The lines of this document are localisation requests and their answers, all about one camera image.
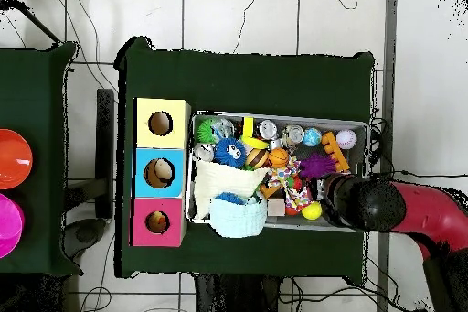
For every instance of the purple spiky ball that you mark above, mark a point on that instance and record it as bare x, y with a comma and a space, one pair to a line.
316, 165

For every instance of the colourful patterned cloth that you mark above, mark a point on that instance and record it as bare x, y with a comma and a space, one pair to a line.
281, 176
297, 196

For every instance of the orange plate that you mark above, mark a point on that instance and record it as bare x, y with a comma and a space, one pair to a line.
13, 158

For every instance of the orange plastic block toy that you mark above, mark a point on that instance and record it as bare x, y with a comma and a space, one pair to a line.
335, 149

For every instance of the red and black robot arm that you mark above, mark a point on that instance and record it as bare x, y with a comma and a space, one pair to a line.
417, 209

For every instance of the mint green waffle cloth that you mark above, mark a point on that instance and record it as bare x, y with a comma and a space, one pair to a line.
238, 218

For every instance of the silver metal can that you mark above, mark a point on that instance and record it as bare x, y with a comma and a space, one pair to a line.
268, 129

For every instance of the blue fuzzy ball with eyes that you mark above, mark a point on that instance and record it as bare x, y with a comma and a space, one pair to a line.
231, 152

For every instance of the globe print ball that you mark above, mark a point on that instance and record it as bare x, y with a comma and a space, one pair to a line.
312, 137

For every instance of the wooden box with three holes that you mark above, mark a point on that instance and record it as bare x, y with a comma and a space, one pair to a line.
162, 147

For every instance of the magenta plate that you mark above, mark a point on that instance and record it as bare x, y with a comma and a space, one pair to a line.
9, 224

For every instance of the wooden cube block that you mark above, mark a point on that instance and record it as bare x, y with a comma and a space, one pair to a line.
276, 207

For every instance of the cream yellow waffle cloth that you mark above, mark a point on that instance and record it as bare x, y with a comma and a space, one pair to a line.
219, 179

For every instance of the yellow plastic block toy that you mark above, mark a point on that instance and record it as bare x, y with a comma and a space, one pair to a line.
249, 130

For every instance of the green spiky ball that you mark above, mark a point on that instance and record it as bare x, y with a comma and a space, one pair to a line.
206, 131

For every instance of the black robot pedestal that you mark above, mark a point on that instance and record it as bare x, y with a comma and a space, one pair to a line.
241, 297

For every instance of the dark green table cloth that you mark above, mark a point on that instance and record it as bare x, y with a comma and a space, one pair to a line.
36, 107
248, 78

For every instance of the blue spiky ball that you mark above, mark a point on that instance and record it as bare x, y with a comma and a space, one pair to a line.
230, 198

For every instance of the small orange basketball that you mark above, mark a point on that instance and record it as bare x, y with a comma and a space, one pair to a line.
278, 157

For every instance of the white baseball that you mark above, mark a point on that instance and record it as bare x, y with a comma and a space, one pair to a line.
346, 139

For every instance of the yellow plush duck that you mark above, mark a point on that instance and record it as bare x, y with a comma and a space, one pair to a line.
157, 222

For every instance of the yellow ball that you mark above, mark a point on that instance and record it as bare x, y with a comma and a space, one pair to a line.
311, 211

